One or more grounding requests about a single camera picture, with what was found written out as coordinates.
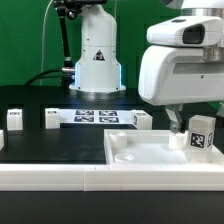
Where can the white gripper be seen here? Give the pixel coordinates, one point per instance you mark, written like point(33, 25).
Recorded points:
point(178, 76)

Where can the white square tabletop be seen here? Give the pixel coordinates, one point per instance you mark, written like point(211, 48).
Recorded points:
point(151, 147)

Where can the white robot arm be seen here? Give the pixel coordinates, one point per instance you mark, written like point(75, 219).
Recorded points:
point(98, 72)

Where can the white sheet with tags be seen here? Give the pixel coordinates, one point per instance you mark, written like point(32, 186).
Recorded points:
point(95, 116)

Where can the white U-shaped obstacle fence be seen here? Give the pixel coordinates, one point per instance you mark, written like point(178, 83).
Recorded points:
point(108, 177)

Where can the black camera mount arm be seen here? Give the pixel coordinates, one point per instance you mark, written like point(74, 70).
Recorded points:
point(70, 9)

